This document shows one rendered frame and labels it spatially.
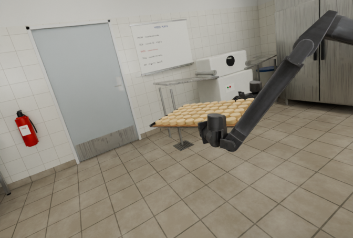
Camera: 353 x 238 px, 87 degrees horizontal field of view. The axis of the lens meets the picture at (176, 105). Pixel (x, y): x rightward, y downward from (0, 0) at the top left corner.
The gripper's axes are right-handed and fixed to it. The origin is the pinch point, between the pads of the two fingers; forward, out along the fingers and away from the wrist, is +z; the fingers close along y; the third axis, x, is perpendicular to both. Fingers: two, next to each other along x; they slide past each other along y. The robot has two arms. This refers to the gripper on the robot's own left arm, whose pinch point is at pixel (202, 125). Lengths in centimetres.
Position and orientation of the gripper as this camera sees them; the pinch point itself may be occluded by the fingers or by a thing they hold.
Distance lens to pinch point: 93.3
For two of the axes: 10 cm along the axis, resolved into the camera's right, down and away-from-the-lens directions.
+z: -1.5, -1.8, 9.7
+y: 2.3, 9.5, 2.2
